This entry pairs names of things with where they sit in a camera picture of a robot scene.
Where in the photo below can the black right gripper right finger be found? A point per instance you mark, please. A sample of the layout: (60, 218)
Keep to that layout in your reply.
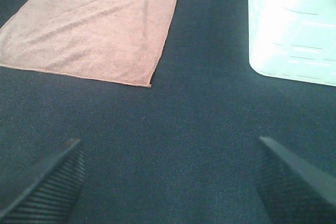
(291, 189)

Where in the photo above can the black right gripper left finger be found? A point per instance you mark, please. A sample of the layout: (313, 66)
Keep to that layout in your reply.
(48, 191)

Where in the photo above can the brown microfibre towel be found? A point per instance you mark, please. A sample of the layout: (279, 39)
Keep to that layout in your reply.
(118, 41)

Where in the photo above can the white plastic basket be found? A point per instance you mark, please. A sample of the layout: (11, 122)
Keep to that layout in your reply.
(293, 39)

